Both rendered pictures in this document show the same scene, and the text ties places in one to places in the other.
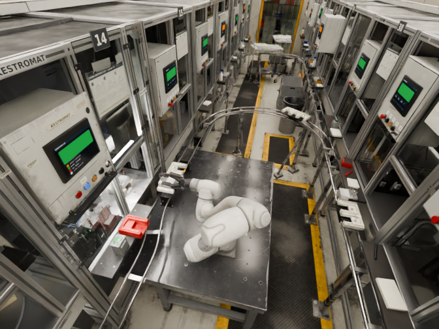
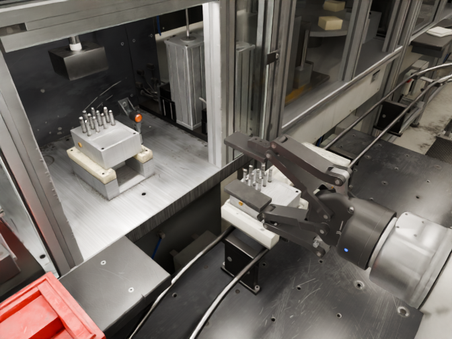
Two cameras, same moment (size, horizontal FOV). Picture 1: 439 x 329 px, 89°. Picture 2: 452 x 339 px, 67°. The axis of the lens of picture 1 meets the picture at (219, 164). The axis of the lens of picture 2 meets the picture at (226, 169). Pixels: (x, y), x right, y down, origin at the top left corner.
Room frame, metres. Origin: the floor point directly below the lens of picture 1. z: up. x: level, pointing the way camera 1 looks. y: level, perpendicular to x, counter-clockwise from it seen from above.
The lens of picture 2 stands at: (0.79, 0.21, 1.43)
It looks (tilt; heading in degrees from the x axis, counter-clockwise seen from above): 38 degrees down; 31
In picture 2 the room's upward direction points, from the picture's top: straight up
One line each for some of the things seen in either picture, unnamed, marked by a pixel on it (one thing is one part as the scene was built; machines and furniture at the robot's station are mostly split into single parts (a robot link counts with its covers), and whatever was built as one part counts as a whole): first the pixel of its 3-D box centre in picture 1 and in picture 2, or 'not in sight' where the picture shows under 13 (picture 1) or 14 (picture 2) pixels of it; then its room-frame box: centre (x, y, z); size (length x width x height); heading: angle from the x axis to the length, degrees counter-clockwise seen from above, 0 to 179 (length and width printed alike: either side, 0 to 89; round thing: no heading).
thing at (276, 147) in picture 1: (279, 149); not in sight; (3.13, -1.02, 0.01); 1.00 x 0.55 x 0.01; 169
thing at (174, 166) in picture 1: (173, 178); (289, 194); (1.44, 0.41, 0.84); 0.36 x 0.14 x 0.10; 169
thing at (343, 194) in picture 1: (348, 193); not in sight; (1.29, -1.09, 0.92); 0.13 x 0.10 x 0.09; 79
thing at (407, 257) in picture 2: (195, 185); (407, 255); (1.10, 0.17, 1.12); 0.09 x 0.06 x 0.09; 169
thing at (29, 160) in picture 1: (51, 153); not in sight; (0.79, 0.78, 1.60); 0.42 x 0.29 x 0.46; 169
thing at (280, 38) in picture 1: (279, 52); not in sight; (7.76, -1.73, 0.48); 0.84 x 0.58 x 0.97; 177
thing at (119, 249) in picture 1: (118, 245); not in sight; (0.70, 0.60, 0.97); 0.08 x 0.08 x 0.12; 79
